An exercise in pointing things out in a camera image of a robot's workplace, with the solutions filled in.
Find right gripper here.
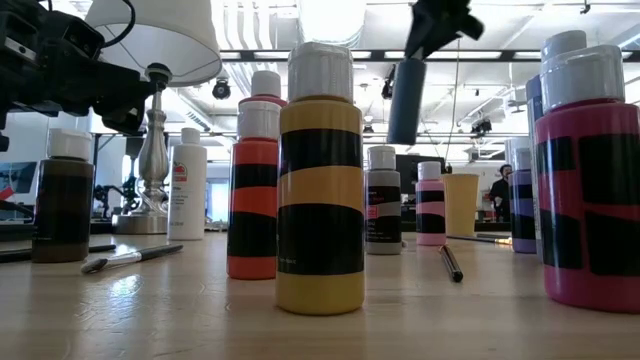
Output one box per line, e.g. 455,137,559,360
403,0,485,61

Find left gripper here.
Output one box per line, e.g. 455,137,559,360
0,0,158,137

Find dark brown paint bottle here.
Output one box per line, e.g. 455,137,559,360
31,128,96,264

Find white bottle red logo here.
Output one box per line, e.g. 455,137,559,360
167,127,209,242

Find large periwinkle blue paint bottle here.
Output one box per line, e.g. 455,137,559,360
524,29,589,264

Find large pink paint bottle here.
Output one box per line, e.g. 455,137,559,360
238,69,289,109

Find small light pink paint bottle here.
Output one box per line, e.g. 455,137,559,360
415,160,448,247

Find small grey paint bottle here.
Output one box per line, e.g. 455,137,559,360
364,145,404,256

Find small purple paint bottle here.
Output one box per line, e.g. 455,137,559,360
508,147,532,255

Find magenta paint bottle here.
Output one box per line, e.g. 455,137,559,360
534,43,640,315

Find coral red paint bottle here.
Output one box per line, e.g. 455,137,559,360
226,100,281,281

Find small yellow paint bottle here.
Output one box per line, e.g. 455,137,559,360
275,42,366,316

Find white shade silver table lamp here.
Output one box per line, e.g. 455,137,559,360
84,0,224,236

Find black background monitor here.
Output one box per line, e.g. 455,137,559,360
401,153,447,197

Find background display screen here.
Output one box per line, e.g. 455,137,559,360
0,160,39,207

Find thin black paintbrush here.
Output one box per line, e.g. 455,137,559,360
0,243,117,265

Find black paintbrush silver ferrule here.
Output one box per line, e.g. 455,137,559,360
80,243,185,275

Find yellow paper cup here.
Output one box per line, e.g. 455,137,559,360
442,173,480,237

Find person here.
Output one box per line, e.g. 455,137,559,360
488,163,514,224

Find black paintbrush gold ferrule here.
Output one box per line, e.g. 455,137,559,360
446,233,514,247

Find black paintbrush orange bristles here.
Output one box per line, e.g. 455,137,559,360
438,244,465,284

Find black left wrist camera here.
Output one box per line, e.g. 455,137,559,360
48,8,107,60

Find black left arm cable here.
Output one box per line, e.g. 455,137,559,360
102,0,137,50

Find white ceiling duct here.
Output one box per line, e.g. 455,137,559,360
298,0,369,49

